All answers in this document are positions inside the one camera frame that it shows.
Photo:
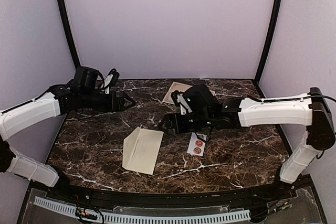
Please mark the cream paper envelope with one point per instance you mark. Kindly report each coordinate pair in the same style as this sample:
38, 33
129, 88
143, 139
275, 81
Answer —
140, 150

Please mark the beige lined letter sheet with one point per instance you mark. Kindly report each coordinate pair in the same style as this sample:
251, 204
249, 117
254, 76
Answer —
198, 93

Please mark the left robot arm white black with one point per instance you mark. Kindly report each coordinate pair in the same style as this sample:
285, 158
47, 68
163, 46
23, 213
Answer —
87, 90

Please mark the black frame post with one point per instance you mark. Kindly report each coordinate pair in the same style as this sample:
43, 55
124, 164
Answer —
268, 40
68, 33

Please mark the white slotted cable duct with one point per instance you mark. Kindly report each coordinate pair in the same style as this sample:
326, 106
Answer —
128, 215

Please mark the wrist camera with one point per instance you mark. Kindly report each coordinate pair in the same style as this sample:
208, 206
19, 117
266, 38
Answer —
178, 99
111, 78

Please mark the left black frame post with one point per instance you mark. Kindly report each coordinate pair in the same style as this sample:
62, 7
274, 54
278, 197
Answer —
68, 33

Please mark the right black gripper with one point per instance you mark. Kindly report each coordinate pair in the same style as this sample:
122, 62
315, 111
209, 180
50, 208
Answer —
169, 118

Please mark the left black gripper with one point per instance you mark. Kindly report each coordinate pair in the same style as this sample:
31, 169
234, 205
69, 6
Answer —
119, 102

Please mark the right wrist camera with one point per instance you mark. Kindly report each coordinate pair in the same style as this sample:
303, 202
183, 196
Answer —
178, 99

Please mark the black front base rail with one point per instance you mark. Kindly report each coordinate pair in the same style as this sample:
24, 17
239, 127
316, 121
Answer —
250, 197

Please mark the right black frame post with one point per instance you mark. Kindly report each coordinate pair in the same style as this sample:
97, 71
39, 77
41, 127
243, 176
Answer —
268, 40

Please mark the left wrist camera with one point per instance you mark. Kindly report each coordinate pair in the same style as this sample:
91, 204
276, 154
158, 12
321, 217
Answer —
111, 78

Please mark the white sticker sheet with seals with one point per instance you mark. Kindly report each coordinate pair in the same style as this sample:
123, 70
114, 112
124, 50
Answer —
197, 144

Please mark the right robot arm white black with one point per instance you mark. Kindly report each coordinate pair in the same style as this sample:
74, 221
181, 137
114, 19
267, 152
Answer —
199, 109

